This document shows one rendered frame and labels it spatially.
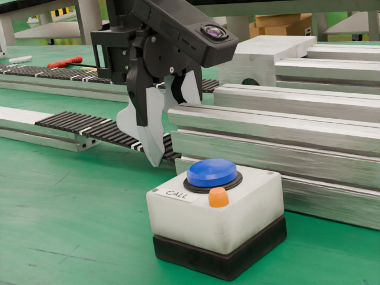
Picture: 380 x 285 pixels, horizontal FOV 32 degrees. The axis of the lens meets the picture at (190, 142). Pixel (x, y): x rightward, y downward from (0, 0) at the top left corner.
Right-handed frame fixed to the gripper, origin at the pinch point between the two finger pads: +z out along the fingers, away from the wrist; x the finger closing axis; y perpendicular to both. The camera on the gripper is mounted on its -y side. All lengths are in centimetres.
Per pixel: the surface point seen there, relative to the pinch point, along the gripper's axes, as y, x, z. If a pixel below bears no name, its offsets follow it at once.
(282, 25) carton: 212, -334, 56
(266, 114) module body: -14.9, 3.1, -6.4
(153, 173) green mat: 1.2, 3.1, 2.1
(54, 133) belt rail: 19.9, 1.9, -0.1
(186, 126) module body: -5.4, 3.8, -4.4
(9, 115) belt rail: 32.0, 0.5, -0.9
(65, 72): 43.9, -19.4, -1.3
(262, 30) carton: 223, -324, 58
